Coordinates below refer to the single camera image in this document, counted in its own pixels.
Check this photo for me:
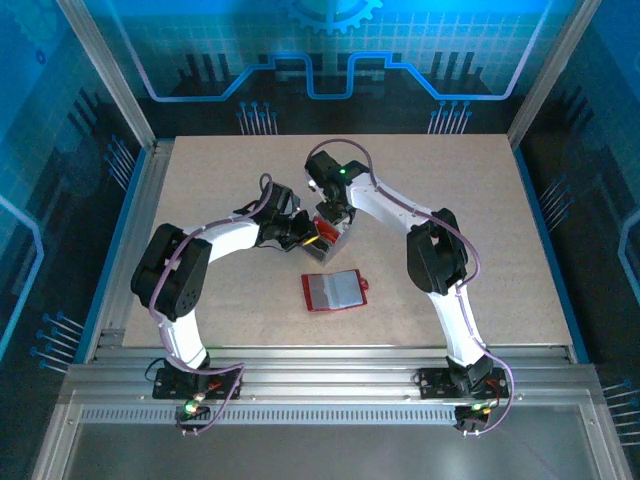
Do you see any aluminium table rail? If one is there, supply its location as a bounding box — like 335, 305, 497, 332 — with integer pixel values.
59, 343, 604, 407

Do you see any aluminium frame post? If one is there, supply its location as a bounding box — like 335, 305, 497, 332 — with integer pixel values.
53, 0, 159, 152
506, 0, 600, 150

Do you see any aluminium side rail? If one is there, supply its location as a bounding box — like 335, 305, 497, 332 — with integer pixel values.
84, 139, 175, 364

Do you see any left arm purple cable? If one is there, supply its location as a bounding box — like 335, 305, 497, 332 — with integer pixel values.
148, 172, 275, 437

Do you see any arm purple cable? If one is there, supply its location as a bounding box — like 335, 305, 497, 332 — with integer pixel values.
307, 138, 514, 437
148, 172, 275, 437

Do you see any red credit card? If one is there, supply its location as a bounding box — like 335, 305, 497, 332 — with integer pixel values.
312, 221, 343, 243

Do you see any red card holder wallet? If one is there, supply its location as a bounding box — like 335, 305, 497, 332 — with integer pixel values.
300, 268, 372, 314

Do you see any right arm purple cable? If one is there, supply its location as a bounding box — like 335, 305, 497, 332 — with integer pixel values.
307, 138, 514, 437

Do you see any slotted grey cable duct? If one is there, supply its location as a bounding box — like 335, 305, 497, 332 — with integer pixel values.
78, 405, 460, 427

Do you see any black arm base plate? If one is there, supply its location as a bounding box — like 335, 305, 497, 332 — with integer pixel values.
417, 367, 510, 401
152, 367, 242, 401

